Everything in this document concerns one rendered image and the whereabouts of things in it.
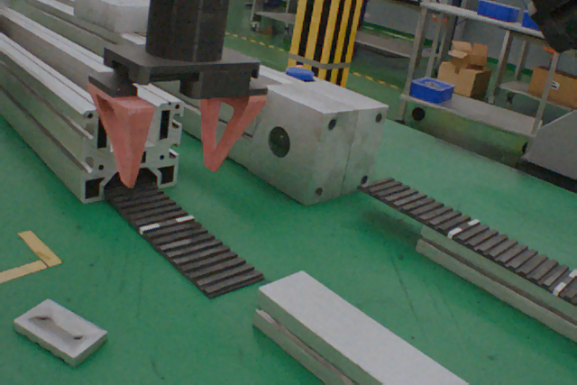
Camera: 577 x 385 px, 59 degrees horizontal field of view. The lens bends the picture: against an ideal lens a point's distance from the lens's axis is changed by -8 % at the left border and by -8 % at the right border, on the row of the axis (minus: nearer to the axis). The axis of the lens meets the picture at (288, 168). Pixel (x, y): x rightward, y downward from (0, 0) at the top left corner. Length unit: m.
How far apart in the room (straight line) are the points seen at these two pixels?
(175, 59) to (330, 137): 0.19
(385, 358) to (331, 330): 0.04
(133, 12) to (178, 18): 0.45
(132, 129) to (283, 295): 0.15
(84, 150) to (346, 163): 0.25
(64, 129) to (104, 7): 0.38
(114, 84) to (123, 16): 0.44
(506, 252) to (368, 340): 0.19
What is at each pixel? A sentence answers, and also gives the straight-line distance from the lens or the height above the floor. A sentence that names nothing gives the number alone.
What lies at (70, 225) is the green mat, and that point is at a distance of 0.46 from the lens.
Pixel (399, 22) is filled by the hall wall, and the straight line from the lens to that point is 9.09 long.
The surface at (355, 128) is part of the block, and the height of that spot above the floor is 0.85.
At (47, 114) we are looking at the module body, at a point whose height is 0.83.
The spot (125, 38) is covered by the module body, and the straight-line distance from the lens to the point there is 0.80.
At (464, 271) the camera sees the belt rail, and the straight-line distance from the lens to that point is 0.48.
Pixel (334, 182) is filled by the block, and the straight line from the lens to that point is 0.55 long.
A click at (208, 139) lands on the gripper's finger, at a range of 0.46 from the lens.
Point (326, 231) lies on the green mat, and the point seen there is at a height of 0.78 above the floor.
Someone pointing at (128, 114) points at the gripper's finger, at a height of 0.89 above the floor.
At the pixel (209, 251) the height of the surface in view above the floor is 0.78.
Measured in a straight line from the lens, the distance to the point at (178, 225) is 0.46.
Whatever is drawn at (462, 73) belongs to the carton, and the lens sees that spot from 5.52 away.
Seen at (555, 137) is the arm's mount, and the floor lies 0.83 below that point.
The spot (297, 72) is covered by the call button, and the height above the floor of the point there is 0.85.
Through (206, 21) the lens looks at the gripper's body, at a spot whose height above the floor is 0.96.
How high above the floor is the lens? 1.01
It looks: 22 degrees down
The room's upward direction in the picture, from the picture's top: 10 degrees clockwise
